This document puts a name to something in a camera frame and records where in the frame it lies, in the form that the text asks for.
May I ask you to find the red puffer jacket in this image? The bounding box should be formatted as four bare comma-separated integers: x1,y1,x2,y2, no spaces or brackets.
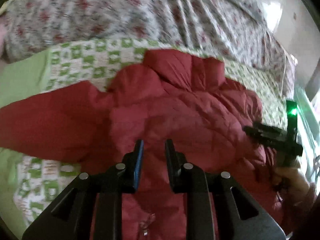
1,50,284,239

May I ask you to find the person's right hand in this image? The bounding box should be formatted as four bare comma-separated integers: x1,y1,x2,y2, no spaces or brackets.
272,161,316,206

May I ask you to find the green checkered bed sheet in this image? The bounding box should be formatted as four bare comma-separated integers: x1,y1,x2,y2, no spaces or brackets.
1,38,287,238

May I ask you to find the red floral folded quilt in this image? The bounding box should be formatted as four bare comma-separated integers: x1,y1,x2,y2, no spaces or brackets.
1,0,295,98

